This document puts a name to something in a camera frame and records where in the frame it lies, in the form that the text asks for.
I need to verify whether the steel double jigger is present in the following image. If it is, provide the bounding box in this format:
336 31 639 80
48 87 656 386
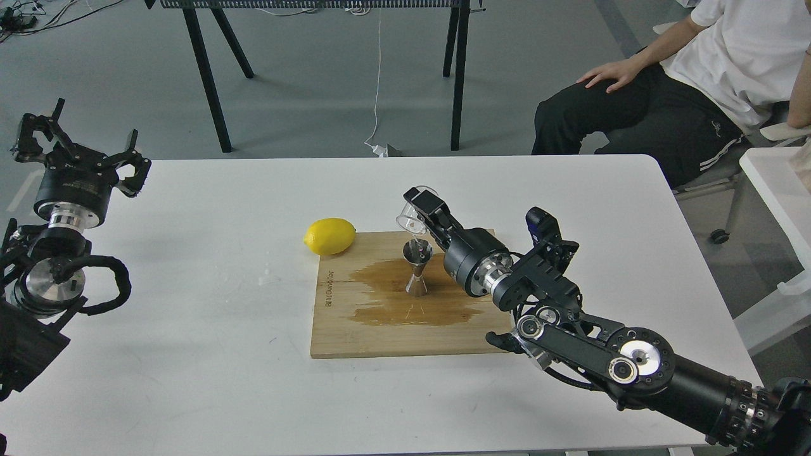
402 237 431 297

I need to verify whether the yellow lemon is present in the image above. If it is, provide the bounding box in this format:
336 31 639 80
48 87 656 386
302 218 356 256

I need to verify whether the person's right hand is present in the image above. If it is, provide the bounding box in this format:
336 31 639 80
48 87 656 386
577 58 644 94

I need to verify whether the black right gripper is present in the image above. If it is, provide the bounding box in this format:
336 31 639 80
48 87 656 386
404 187 514 297

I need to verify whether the black metal table frame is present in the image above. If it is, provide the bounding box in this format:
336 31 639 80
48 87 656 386
143 0 487 155

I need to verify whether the white power cable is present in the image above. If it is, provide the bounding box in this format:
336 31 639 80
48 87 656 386
363 6 388 158

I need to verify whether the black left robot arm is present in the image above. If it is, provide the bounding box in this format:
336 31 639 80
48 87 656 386
1 99 151 400

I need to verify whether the wooden cutting board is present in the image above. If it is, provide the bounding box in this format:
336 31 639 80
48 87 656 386
310 231 513 358

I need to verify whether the white side table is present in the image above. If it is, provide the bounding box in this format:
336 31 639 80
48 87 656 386
732 146 811 355

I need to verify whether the office chair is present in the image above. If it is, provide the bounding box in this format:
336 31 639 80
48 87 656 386
672 101 809 244

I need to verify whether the small clear glass cup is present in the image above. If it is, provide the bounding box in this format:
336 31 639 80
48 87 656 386
396 186 441 236

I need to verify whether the seated person white shirt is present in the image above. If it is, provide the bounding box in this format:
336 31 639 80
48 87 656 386
531 1 810 187

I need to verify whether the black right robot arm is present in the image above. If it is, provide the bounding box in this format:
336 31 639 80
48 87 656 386
404 187 810 455

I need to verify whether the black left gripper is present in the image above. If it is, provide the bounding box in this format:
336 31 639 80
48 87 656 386
11 97 153 230

